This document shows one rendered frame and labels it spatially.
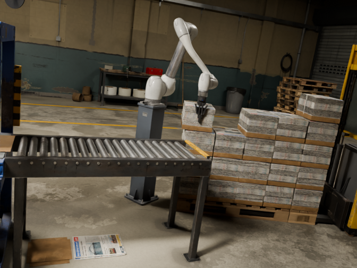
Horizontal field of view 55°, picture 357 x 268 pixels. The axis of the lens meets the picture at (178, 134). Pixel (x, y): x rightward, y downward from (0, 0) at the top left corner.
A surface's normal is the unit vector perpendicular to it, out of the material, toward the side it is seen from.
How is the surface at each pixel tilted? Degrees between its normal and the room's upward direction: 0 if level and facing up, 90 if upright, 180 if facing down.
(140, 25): 90
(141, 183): 90
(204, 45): 90
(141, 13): 90
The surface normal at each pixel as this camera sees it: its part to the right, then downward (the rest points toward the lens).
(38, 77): 0.35, 0.26
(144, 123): -0.60, 0.11
